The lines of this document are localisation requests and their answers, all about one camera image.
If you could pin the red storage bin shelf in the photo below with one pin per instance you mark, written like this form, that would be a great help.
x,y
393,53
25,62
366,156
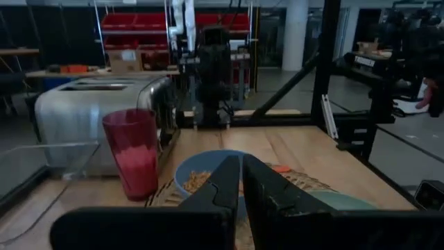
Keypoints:
x,y
132,22

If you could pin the tan cereal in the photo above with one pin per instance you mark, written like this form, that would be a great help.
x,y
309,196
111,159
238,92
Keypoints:
x,y
196,180

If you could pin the stainless steel toaster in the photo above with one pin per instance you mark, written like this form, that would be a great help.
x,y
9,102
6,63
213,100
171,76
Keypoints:
x,y
79,114

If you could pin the white metal bracket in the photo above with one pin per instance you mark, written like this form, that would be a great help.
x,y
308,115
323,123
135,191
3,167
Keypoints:
x,y
329,116

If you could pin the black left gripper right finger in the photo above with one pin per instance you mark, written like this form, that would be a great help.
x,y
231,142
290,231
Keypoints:
x,y
267,194

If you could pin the blue bowl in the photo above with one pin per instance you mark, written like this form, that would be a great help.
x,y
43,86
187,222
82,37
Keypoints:
x,y
197,161

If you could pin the cardboard box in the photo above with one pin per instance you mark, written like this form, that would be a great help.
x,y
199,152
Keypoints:
x,y
125,60

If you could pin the light green plate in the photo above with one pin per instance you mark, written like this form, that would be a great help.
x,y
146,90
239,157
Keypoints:
x,y
347,201

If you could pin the round woven straw placemat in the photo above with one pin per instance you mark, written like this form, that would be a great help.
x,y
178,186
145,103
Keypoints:
x,y
163,198

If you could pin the orange plastic utensil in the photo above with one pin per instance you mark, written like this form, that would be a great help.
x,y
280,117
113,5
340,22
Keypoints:
x,y
281,169

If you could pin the translucent red plastic cup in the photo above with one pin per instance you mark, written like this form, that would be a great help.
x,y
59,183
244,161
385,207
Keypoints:
x,y
132,139

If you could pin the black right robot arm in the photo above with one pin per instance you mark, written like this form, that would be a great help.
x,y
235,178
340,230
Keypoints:
x,y
213,69

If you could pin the white building column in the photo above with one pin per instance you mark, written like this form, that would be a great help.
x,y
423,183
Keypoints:
x,y
295,34

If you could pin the black frame post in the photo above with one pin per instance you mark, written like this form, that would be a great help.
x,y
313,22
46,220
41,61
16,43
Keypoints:
x,y
326,52

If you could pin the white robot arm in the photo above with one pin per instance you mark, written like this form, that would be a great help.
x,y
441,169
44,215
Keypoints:
x,y
189,21

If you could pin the clear plastic container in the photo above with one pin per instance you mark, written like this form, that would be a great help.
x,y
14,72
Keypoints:
x,y
21,166

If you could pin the black diagonal frame brace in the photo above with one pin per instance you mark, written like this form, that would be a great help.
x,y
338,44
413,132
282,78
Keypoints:
x,y
284,88

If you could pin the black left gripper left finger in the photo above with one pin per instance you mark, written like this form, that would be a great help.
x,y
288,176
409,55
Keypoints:
x,y
225,184

